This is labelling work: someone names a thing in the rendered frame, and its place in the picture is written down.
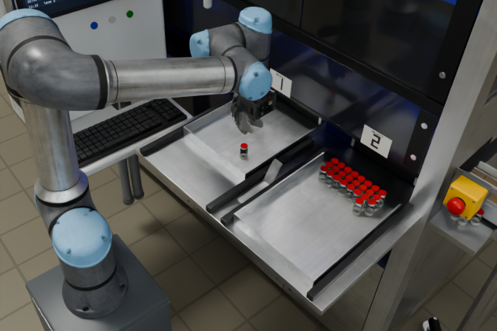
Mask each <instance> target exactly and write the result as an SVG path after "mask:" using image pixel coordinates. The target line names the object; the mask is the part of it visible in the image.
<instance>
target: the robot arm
mask: <svg viewBox="0 0 497 331"><path fill-rule="evenodd" d="M271 33H272V17H271V14H270V12H269V11H267V10H265V9H263V8H261V7H247V8H245V9H244V10H242V11H241V12H240V17H239V18H238V22H234V23H232V24H227V25H224V26H221V27H215V28H212V29H209V30H207V29H206V30H204V31H202V32H198V33H195V34H193V35H192V36H191V38H190V41H189V48H190V52H191V55H192V56H191V57H188V58H148V59H128V60H108V61H105V60H104V59H103V58H102V57H101V56H100V55H83V54H79V53H77V52H74V51H72V49H71V47H70V46H69V44H68V43H67V41H66V39H65V38H64V36H63V35H62V34H61V32H60V30H59V27H58V25H57V24H56V23H55V22H54V21H53V20H52V19H51V18H50V17H49V16H48V15H47V14H45V13H43V12H41V11H39V10H34V9H20V10H14V11H12V12H10V13H8V14H6V15H5V16H3V17H2V18H1V19H0V61H1V65H2V69H3V72H4V76H5V80H6V83H7V88H8V90H9V92H10V94H11V95H13V96H15V97H16V98H19V100H20V103H21V108H22V111H23V115H24V120H25V123H26V127H27V133H28V136H29V139H30V145H31V148H32V151H33V156H34V160H35V165H36V168H37V172H38V179H37V180H36V182H35V185H34V190H35V193H34V195H35V205H36V207H37V209H38V211H39V212H40V214H41V217H42V219H43V221H44V224H45V226H46V229H47V232H48V234H49V236H50V239H51V241H52V244H53V247H54V249H55V252H56V254H57V256H58V260H59V261H60V264H61V268H62V270H63V273H64V283H63V286H62V296H63V300H64V303H65V305H66V307H67V309H68V310H69V311H70V312H71V313H72V314H74V315H76V316H78V317H81V318H100V317H103V316H105V315H108V314H110V313H112V312H113V311H114V310H116V309H117V308H118V307H119V306H120V305H121V304H122V303H123V301H124V299H125V298H126V295H127V293H128V289H129V283H128V279H127V275H126V272H125V270H124V269H123V268H122V267H121V266H120V265H119V264H118V262H117V261H116V259H115V252H114V248H113V245H112V233H111V230H110V227H109V225H108V223H107V221H106V220H105V218H104V217H103V216H102V215H101V214H100V213H98V211H97V209H96V207H95V205H94V203H93V201H92V198H91V195H90V190H89V182H88V178H87V175H86V174H85V173H84V172H83V171H82V170H81V169H79V167H78V159H77V155H76V150H75V143H74V138H73V133H72V126H71V121H70V114H69V111H92V110H100V109H105V108H106V107H107V105H108V104H109V103H117V102H127V101H136V100H153V99H162V98H179V97H188V96H197V95H214V94H223V93H230V92H234V95H233V100H232V103H231V117H232V119H233V121H234V122H235V124H236V126H237V128H238V129H239V130H240V132H241V133H243V134H247V133H248V132H249V133H253V132H254V130H253V128H252V126H251V125H253V126H256V127H260V128H262V127H263V122H262V120H261V119H260V118H261V117H263V116H264V115H267V114H268V113H269V112H272V111H274V103H275V94H274V93H273V92H270V91H269V90H270V88H271V85H272V79H273V78H272V75H271V73H270V72H269V71H268V61H269V53H270V44H271ZM272 104H273V106H272Z"/></svg>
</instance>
